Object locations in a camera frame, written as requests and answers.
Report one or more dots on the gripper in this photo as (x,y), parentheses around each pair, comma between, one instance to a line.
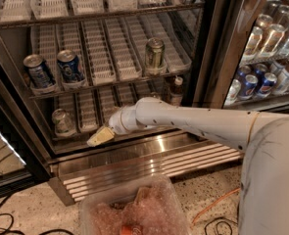
(115,121)

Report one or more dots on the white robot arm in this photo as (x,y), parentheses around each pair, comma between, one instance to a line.
(263,138)

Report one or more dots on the stainless fridge base grille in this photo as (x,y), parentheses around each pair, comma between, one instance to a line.
(172,153)

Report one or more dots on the blue Pepsi can middle shelf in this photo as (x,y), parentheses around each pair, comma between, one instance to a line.
(69,65)

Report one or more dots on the silver blue soda can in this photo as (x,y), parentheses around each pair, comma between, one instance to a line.
(38,71)

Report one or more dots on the open fridge door left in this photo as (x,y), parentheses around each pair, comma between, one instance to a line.
(21,162)

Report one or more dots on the orange can in bin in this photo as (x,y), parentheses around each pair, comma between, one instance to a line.
(131,230)

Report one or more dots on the white diet can right fridge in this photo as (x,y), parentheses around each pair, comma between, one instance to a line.
(233,92)

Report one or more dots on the blue Pepsi can right fridge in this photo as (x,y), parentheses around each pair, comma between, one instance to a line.
(248,86)

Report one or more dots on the glass fridge door right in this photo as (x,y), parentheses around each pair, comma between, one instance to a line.
(245,37)

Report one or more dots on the brown drink bottle white label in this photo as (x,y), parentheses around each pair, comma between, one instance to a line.
(176,91)

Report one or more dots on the clear plastic bin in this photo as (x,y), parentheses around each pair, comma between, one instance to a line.
(150,202)

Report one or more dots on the middle wire shelf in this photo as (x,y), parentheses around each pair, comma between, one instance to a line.
(57,90)

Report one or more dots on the wire shelf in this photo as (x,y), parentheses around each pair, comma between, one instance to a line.
(57,90)
(72,18)

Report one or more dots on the top wire shelf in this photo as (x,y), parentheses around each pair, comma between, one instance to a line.
(72,18)

